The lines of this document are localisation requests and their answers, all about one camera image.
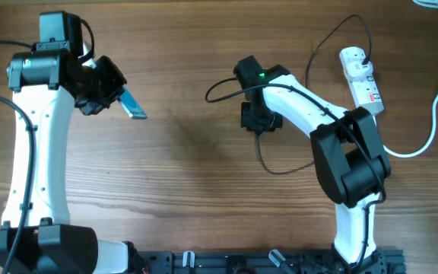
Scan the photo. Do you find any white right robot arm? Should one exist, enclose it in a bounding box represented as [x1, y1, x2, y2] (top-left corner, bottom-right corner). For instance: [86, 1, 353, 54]
[233, 58, 391, 266]

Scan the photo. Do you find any white charger plug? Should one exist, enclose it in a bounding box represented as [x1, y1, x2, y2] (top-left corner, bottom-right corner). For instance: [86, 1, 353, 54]
[344, 60, 373, 81]

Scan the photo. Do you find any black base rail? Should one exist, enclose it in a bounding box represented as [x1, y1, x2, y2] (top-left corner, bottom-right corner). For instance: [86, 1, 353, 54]
[127, 249, 406, 274]

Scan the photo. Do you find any blue screen smartphone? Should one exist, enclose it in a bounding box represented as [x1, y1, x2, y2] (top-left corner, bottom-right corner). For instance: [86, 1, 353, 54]
[118, 85, 148, 119]

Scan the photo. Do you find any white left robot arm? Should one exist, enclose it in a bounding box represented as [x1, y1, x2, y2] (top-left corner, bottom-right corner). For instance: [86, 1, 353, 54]
[0, 49, 141, 273]

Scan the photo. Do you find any white power strip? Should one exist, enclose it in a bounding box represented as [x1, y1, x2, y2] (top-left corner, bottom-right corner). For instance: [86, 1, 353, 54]
[339, 46, 384, 116]

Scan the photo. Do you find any white power strip cord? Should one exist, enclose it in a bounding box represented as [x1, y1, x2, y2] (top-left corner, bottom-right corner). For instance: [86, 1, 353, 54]
[382, 0, 438, 159]

